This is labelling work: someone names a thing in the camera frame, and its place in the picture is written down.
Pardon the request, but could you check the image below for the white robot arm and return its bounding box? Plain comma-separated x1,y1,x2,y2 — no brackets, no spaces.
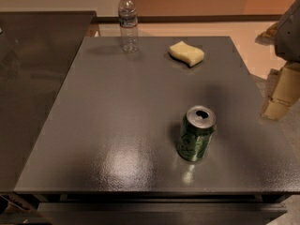
262,0,300,120

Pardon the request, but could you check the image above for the green soda can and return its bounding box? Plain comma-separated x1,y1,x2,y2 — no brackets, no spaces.
177,105,217,162

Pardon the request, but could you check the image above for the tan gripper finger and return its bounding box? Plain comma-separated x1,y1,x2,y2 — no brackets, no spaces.
261,62,300,120

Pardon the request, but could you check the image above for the clear plastic water bottle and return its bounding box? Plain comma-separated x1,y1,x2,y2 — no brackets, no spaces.
118,0,138,53

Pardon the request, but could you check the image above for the yellow sponge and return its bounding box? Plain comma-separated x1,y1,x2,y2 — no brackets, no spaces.
169,41,204,68

